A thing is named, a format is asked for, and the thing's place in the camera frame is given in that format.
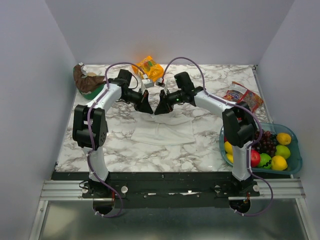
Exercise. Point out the green lime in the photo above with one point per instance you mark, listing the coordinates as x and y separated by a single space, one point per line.
283 151

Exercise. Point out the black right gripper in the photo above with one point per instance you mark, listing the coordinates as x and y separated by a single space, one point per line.
164 106

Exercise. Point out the red candy bag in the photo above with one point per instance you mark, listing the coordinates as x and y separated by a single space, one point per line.
238 93

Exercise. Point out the yellow lemon left upper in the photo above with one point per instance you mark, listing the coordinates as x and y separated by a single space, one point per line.
228 148

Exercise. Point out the yellow lemon bottom right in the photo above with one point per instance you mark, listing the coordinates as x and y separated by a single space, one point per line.
278 163

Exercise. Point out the green bowl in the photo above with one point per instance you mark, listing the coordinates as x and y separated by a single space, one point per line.
92 94

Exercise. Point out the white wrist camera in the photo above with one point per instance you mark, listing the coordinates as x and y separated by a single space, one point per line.
162 83
146 84

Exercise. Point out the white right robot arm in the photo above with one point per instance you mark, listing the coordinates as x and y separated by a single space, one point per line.
239 124

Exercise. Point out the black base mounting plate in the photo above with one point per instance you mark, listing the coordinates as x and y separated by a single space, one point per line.
219 190

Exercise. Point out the teal plastic fruit basket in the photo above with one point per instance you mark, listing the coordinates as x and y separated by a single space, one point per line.
294 162

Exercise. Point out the white camisole garment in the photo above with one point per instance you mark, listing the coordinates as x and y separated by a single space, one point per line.
171 129

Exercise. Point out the red apple front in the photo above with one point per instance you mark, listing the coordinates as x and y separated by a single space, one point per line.
255 158

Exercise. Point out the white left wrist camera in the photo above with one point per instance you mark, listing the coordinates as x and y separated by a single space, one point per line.
146 84

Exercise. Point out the dark purple grape bunch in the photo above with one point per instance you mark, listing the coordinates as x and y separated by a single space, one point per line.
267 144

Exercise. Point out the crumpled brown paper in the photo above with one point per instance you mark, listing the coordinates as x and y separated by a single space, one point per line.
86 82

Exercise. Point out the yellow lemon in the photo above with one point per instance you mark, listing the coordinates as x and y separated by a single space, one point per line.
228 148
278 163
230 157
283 138

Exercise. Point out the yellow lemon left lower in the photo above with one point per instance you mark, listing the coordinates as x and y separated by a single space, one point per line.
230 157

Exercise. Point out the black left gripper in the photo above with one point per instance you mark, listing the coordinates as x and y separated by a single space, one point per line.
144 106

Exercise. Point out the green apple with squiggle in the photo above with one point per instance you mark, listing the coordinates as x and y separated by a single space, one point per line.
265 161

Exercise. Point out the yellow lemon top right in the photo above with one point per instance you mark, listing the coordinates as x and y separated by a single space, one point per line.
283 138

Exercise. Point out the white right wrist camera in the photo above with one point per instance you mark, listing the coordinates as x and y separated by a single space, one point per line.
162 83

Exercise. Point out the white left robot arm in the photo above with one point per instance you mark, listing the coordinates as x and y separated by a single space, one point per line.
90 125

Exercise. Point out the aluminium frame rail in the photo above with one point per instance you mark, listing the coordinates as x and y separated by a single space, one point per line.
69 190

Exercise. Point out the orange snack bag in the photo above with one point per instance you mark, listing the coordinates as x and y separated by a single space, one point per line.
151 68

